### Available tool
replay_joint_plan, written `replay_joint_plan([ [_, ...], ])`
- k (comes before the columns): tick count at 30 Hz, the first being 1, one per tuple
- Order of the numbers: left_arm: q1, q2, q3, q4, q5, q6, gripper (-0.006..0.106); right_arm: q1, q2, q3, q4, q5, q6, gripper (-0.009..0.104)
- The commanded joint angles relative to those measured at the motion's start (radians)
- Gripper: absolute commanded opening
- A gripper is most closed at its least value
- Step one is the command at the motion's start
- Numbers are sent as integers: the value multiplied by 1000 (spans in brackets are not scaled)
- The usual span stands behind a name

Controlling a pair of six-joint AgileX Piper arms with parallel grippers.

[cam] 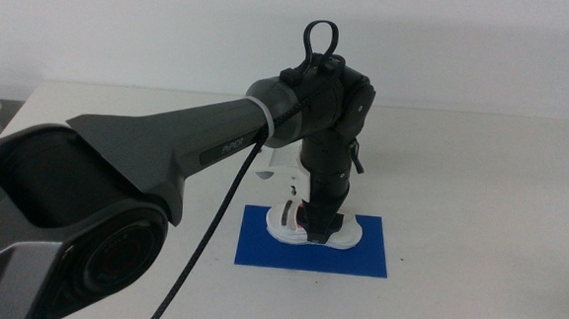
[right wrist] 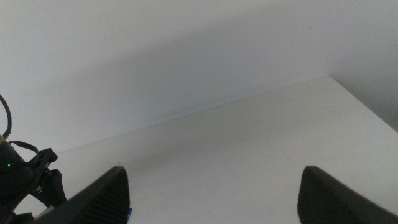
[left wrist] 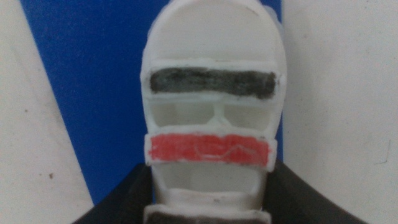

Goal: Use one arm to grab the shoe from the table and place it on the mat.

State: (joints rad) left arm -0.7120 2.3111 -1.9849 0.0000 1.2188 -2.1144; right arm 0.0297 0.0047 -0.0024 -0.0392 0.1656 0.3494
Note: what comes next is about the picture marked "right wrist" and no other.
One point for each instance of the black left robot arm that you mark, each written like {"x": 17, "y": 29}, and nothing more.
{"x": 12, "y": 174}

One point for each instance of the blue mat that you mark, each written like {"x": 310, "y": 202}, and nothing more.
{"x": 129, "y": 212}

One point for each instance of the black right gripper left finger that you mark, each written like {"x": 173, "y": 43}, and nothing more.
{"x": 99, "y": 202}

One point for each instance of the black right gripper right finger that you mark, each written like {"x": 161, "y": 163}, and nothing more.
{"x": 326, "y": 202}

